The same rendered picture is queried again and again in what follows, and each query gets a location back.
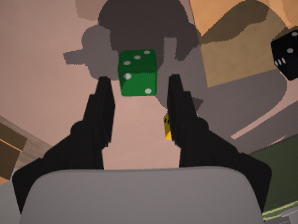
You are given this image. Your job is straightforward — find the yellow die with black pips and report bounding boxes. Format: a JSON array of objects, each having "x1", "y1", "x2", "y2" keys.
[{"x1": 164, "y1": 113, "x2": 171, "y2": 140}]

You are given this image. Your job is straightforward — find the black die with white pips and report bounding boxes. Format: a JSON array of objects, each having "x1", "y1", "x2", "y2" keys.
[{"x1": 271, "y1": 29, "x2": 298, "y2": 81}]

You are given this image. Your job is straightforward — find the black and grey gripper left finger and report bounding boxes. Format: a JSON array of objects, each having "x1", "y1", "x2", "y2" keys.
[{"x1": 12, "y1": 76, "x2": 115, "y2": 214}]

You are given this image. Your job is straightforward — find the orange flat mat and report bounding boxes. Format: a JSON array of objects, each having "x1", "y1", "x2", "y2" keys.
[{"x1": 189, "y1": 0, "x2": 298, "y2": 88}]

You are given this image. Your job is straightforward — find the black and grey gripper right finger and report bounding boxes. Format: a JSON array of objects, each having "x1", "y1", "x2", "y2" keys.
[{"x1": 167, "y1": 74, "x2": 272, "y2": 213}]

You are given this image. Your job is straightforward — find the green die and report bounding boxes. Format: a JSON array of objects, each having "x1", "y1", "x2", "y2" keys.
[{"x1": 117, "y1": 49, "x2": 157, "y2": 97}]

